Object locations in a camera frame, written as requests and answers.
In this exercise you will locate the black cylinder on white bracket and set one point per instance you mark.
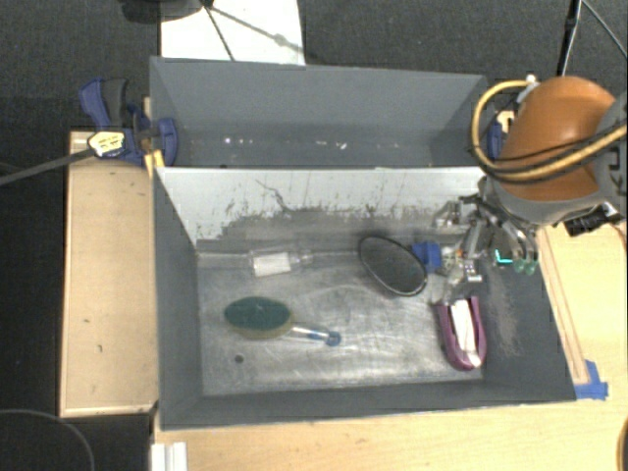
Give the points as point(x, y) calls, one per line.
point(586, 222)

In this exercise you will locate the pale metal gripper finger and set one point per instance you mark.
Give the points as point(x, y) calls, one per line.
point(451, 282)
point(474, 274)

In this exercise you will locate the pale wood board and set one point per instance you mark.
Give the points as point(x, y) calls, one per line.
point(110, 282)

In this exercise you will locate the grey metal bin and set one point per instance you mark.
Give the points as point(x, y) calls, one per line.
point(304, 204)

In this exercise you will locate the purple and white stapler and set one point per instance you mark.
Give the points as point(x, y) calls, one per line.
point(463, 341)

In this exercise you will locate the clear plastic bottle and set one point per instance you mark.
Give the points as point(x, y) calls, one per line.
point(275, 263)

